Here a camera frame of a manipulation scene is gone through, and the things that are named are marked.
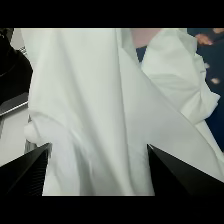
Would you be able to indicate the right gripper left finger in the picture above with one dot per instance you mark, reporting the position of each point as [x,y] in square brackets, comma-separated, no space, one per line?
[23,176]

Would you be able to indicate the white shirt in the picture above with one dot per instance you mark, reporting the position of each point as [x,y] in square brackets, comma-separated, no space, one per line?
[93,110]

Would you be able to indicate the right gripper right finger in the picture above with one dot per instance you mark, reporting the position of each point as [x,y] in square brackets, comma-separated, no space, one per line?
[180,176]

